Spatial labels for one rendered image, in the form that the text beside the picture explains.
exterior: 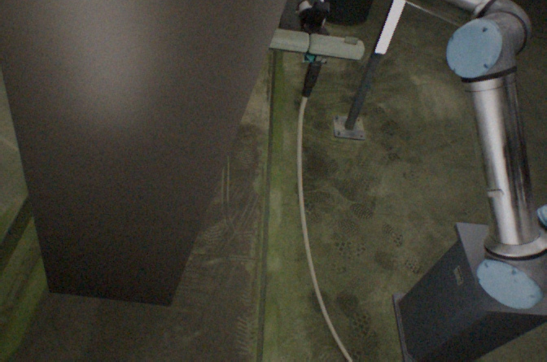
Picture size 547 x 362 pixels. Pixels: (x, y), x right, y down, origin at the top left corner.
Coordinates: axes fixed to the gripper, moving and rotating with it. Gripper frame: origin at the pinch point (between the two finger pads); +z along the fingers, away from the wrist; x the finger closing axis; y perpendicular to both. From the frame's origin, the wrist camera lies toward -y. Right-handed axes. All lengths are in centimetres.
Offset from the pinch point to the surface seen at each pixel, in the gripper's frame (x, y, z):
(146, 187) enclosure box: 38, 0, 48
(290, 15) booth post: -16, 93, -163
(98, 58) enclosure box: 42, -29, 45
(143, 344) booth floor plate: 48, 104, 55
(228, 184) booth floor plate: 19, 109, -25
